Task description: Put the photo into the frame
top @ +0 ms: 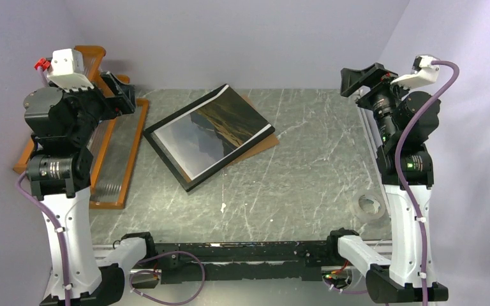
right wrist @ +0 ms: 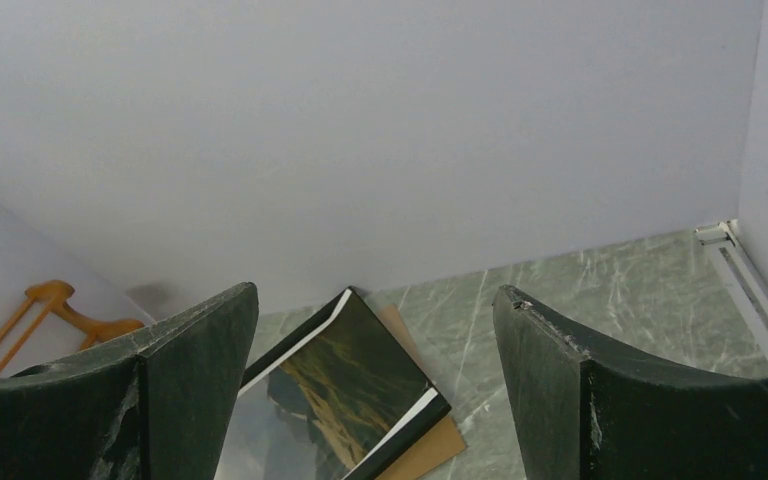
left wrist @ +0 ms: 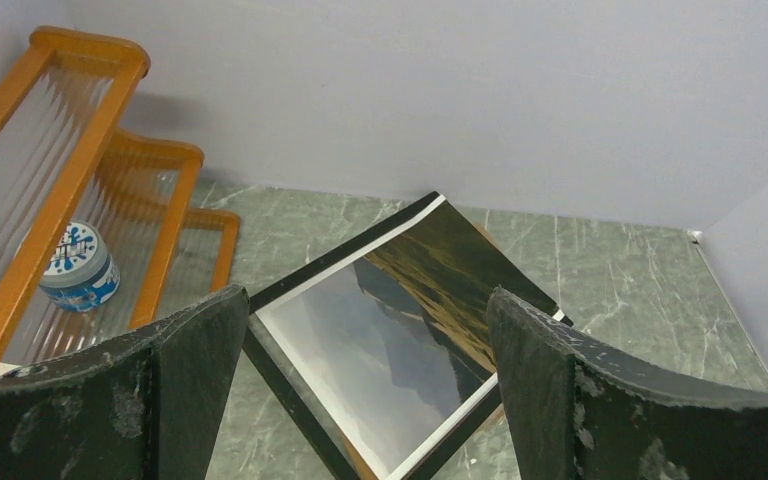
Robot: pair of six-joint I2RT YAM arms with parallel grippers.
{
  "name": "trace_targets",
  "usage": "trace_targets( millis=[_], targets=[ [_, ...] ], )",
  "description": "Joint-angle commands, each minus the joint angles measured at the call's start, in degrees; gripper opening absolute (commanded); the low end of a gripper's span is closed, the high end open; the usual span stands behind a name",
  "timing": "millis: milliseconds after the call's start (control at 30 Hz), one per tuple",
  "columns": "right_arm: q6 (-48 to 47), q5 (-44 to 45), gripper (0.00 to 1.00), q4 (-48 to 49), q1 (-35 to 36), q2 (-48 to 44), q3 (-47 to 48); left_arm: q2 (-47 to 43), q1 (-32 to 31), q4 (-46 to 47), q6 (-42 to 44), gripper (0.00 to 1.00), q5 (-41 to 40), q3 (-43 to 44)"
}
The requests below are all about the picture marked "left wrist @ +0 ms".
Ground blue white round tub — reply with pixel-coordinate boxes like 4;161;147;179
39;221;120;312

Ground wooden picture frame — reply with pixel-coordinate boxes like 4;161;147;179
242;191;574;480

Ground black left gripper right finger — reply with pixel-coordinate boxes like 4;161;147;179
487;288;768;479

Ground brown backing board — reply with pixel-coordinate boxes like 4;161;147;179
355;223;525;401

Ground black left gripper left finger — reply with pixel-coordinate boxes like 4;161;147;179
0;284;249;479

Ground orange wooden rack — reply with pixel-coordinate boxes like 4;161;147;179
0;26;241;374

